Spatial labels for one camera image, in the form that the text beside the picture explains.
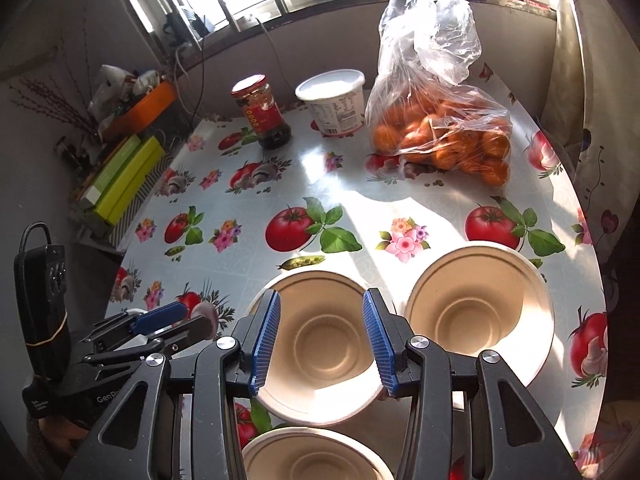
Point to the white plastic tub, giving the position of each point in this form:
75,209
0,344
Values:
335,105

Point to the red label sauce jar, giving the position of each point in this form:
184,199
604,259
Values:
265,115

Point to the pile of oranges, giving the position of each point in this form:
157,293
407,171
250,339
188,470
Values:
445,145

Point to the clear plastic bag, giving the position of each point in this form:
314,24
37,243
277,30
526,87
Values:
430,40

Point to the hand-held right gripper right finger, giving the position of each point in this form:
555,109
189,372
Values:
377,345

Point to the lime green box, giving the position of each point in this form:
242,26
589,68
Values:
132,185

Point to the dry twig bunch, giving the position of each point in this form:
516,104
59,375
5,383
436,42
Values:
60,105

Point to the patterned curtain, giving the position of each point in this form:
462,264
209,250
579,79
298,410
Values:
590,110

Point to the orange plastic tray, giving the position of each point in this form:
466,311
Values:
150,105

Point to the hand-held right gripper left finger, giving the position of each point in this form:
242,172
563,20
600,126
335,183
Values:
265,340

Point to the person's left hand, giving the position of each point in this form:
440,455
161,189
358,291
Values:
62,435

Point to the green and white flat box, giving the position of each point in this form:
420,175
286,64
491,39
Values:
112,170

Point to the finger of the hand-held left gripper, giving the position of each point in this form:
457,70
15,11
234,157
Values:
160,316
190,330

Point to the grey striped box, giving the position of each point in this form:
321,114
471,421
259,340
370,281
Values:
145,197

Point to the beige paper bowl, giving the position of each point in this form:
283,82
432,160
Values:
310,460
470,310
325,345

